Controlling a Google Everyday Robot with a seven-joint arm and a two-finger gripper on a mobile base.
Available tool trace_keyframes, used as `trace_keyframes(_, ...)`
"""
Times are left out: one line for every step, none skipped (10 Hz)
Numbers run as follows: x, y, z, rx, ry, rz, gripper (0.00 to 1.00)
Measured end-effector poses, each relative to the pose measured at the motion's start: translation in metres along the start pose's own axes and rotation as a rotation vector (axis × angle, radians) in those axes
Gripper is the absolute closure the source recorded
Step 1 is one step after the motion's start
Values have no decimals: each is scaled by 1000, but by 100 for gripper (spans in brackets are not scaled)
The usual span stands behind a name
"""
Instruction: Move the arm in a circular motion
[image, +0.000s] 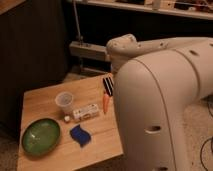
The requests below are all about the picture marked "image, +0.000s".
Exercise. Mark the wooden table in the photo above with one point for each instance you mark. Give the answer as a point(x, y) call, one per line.
point(68, 155)

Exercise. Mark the grey metal shelf beam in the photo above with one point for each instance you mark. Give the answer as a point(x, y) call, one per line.
point(89, 51)

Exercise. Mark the upper shelf with clutter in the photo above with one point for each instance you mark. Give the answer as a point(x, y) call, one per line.
point(153, 7)

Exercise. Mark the green bowl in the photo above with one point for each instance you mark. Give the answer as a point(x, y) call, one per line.
point(40, 137)

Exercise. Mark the blue sponge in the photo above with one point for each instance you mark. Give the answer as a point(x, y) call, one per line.
point(81, 136)

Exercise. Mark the black striped rectangular object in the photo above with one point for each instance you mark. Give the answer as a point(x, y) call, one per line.
point(107, 86)

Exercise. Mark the clear plastic cup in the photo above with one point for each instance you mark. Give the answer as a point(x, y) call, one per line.
point(64, 100)

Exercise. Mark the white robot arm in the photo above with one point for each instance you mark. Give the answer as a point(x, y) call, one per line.
point(154, 81)

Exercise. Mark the orange toy carrot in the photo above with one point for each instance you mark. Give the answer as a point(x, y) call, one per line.
point(106, 99)

